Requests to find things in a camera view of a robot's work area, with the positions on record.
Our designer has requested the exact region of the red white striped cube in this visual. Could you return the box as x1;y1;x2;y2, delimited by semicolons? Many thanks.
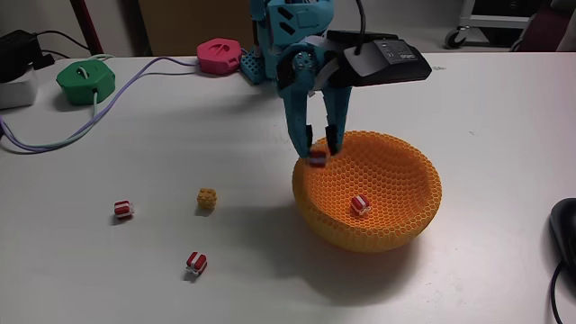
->
112;199;135;221
307;149;329;168
349;193;372;218
184;250;209;275

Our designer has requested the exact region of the yellow honeycomb basket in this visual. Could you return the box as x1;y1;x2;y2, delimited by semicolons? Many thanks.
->
291;130;443;253

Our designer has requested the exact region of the yellow cube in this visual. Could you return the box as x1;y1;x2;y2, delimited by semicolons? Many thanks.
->
196;187;218;211

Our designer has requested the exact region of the pink octagonal box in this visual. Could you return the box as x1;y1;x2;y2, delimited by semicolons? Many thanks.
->
195;37;244;77

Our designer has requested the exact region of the brown board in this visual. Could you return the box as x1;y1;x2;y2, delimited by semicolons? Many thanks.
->
137;0;256;58

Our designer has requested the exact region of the grey caster wheel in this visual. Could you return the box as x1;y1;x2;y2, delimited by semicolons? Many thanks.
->
444;25;469;50

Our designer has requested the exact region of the grey metal cart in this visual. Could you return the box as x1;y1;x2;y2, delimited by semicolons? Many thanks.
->
444;0;557;50

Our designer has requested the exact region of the green octagonal box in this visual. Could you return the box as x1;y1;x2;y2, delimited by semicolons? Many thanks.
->
55;59;117;107

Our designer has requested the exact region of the red pole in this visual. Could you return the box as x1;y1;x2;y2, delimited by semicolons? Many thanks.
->
69;0;105;56

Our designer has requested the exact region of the dark red chair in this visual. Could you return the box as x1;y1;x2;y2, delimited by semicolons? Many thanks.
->
510;0;576;53

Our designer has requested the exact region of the black computer mouse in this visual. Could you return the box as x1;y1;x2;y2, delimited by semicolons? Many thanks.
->
548;197;576;289

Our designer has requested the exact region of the black power adapter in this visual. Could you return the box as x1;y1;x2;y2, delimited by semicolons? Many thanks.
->
0;29;44;85

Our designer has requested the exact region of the white box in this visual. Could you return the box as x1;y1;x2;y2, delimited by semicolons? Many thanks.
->
0;67;40;111

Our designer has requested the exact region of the purple cable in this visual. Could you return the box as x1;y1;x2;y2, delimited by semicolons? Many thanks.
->
0;56;199;154

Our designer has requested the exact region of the mint green cable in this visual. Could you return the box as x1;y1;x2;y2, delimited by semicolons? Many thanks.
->
17;52;116;152

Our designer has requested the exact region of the black adapter cable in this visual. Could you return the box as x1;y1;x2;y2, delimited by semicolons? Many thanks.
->
34;30;91;51

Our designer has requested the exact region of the black mouse cable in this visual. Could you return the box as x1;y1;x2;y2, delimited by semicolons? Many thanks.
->
551;260;576;324

